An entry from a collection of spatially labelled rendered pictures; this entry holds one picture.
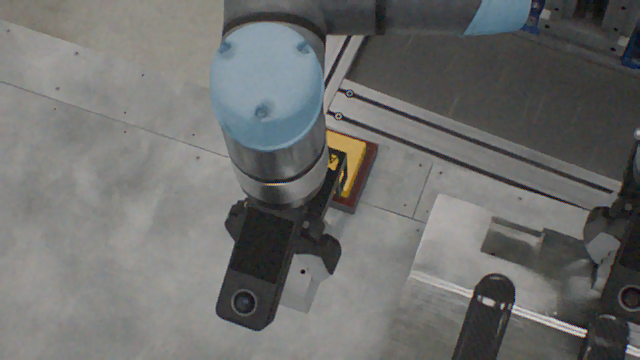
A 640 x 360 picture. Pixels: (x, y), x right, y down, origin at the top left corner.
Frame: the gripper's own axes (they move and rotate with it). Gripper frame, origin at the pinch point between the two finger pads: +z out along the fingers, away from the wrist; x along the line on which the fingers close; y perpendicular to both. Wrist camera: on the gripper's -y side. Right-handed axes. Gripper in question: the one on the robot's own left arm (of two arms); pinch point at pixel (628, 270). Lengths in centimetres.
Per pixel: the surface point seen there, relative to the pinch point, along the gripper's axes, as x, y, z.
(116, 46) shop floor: 94, 46, 90
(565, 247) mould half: 6.0, 0.8, 1.5
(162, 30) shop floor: 87, 52, 90
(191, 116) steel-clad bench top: 49, 5, 10
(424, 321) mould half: 16.2, -10.7, 1.9
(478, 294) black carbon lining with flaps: 12.3, -6.5, 1.7
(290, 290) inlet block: 28.1, -14.3, -5.2
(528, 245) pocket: 9.3, 0.9, 4.1
